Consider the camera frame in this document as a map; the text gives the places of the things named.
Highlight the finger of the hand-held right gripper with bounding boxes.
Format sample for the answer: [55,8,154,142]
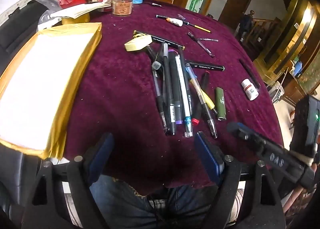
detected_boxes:
[226,121,317,191]

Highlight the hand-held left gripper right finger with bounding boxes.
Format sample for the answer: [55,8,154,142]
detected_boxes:
[195,131,287,229]

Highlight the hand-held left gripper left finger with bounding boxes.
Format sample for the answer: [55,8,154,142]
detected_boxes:
[21,133,115,229]

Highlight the green lighter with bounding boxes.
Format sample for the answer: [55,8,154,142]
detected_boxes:
[214,87,227,121]

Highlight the white pill bottle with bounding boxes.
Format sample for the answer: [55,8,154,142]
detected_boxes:
[241,78,260,101]

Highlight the clear ballpoint pen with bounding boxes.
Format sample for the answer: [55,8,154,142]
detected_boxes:
[184,63,218,139]

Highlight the clear gel pen black grip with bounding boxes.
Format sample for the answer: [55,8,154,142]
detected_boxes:
[151,68,168,131]

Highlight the thick black marker purple tip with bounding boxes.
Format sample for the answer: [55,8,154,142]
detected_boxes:
[169,49,183,126]

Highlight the black marker green caps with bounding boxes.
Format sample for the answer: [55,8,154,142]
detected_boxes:
[185,62,225,72]

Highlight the gold-edged white tray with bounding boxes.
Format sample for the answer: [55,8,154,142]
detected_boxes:
[0,22,103,161]

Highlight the yellow cartoon case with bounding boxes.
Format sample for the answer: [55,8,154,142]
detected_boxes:
[124,33,153,52]

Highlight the long black marker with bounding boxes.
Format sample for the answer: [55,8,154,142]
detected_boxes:
[133,29,186,50]

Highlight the person's jeans legs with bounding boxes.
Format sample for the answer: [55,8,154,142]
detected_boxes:
[64,174,244,229]

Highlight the black and yellow paintbrush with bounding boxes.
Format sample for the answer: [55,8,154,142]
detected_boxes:
[156,14,212,33]

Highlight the brown wooden door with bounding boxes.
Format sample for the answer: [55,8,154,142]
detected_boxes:
[219,0,254,30]

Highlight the white glue bottle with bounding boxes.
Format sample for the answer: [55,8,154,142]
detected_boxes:
[166,17,184,27]

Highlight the yellow tape roll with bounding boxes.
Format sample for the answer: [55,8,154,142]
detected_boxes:
[61,12,90,25]

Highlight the stack of papers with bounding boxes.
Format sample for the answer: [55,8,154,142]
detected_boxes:
[50,0,112,19]

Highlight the brown label jar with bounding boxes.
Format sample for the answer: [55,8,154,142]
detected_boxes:
[112,0,134,17]

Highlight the black leather sofa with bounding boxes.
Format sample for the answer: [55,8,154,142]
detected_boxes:
[0,0,63,229]

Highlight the grey plastic bag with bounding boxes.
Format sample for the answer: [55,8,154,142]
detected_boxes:
[34,0,62,10]

